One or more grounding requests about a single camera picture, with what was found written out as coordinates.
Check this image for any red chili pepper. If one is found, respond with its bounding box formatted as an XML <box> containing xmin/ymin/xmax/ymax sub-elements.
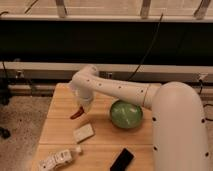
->
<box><xmin>70</xmin><ymin>106</ymin><xmax>84</xmax><ymax>120</ymax></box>

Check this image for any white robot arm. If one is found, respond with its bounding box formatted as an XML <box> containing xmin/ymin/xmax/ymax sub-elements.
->
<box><xmin>69</xmin><ymin>65</ymin><xmax>213</xmax><ymax>171</ymax></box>

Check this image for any green ceramic bowl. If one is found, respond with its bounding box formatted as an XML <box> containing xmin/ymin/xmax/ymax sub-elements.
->
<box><xmin>110</xmin><ymin>100</ymin><xmax>143</xmax><ymax>129</ymax></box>

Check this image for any white sponge block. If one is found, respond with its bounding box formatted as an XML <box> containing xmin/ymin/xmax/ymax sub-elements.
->
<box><xmin>73</xmin><ymin>124</ymin><xmax>94</xmax><ymax>143</ymax></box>

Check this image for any plastic bottle with label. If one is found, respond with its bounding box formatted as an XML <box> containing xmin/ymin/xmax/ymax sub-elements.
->
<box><xmin>38</xmin><ymin>146</ymin><xmax>83</xmax><ymax>171</ymax></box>

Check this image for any black rectangular remote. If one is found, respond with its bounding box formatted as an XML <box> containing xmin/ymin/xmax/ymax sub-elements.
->
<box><xmin>110</xmin><ymin>148</ymin><xmax>134</xmax><ymax>171</ymax></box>

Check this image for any dark object on floor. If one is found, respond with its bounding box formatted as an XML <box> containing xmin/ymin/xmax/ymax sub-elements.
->
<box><xmin>0</xmin><ymin>127</ymin><xmax>11</xmax><ymax>139</ymax></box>

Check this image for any black hanging cable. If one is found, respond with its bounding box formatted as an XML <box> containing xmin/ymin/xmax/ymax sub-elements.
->
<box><xmin>127</xmin><ymin>13</ymin><xmax>164</xmax><ymax>82</ymax></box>

